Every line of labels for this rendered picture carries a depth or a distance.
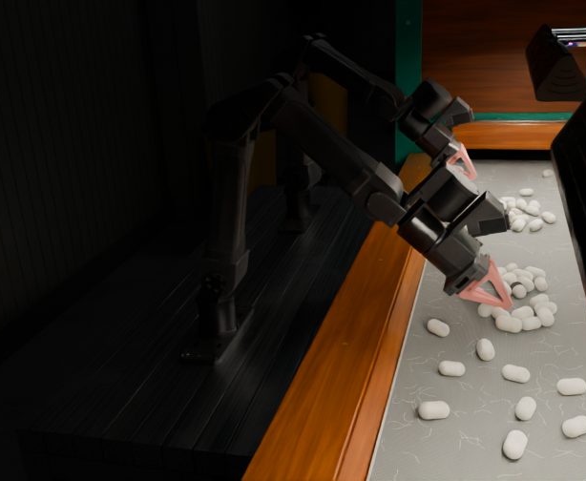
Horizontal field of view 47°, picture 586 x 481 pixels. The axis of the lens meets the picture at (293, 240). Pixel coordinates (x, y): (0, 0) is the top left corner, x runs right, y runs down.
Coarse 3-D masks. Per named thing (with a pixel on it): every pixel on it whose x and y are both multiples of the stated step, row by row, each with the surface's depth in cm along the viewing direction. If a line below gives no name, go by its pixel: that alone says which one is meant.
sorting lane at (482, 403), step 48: (480, 192) 161; (480, 240) 132; (528, 240) 131; (432, 288) 113; (576, 288) 110; (432, 336) 98; (480, 336) 98; (528, 336) 97; (576, 336) 96; (432, 384) 87; (480, 384) 86; (528, 384) 86; (384, 432) 78; (432, 432) 78; (480, 432) 77; (528, 432) 77; (384, 480) 71; (432, 480) 70; (480, 480) 70; (528, 480) 70; (576, 480) 69
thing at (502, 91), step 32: (416, 0) 177; (448, 0) 176; (480, 0) 174; (512, 0) 172; (544, 0) 170; (576, 0) 168; (416, 32) 180; (448, 32) 179; (480, 32) 176; (512, 32) 174; (416, 64) 183; (448, 64) 182; (480, 64) 179; (512, 64) 177; (480, 96) 182; (512, 96) 180
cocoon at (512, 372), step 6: (504, 366) 87; (510, 366) 86; (516, 366) 86; (504, 372) 86; (510, 372) 86; (516, 372) 85; (522, 372) 85; (528, 372) 85; (510, 378) 86; (516, 378) 85; (522, 378) 85; (528, 378) 85
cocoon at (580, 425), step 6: (570, 420) 75; (576, 420) 75; (582, 420) 75; (564, 426) 75; (570, 426) 75; (576, 426) 75; (582, 426) 75; (564, 432) 75; (570, 432) 75; (576, 432) 75; (582, 432) 75
